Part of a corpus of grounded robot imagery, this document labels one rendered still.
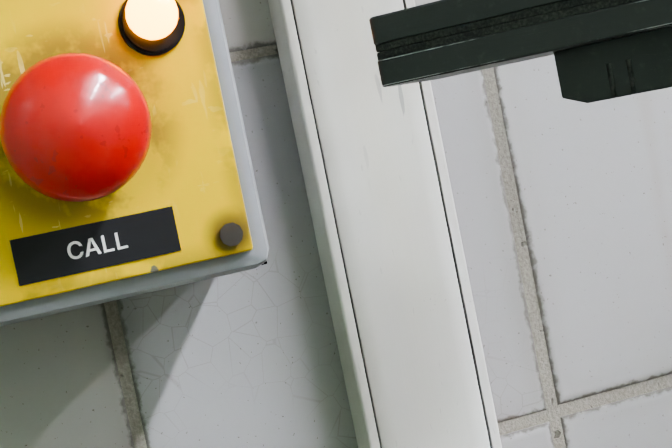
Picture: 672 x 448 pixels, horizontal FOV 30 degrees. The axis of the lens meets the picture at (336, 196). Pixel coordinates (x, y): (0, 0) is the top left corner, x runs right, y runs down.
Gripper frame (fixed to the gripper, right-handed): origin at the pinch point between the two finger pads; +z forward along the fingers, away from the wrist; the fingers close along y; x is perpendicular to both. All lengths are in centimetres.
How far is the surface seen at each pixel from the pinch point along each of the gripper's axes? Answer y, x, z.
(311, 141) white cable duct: 1.7, 11.7, 13.0
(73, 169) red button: 1.1, -0.2, 13.3
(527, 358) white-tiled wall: 11.2, 17.8, 9.3
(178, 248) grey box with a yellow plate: 3.9, 3.5, 13.3
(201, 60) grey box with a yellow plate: -1.3, 4.8, 12.1
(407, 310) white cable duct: 8.1, 13.2, 11.4
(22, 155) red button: 0.5, -0.8, 14.4
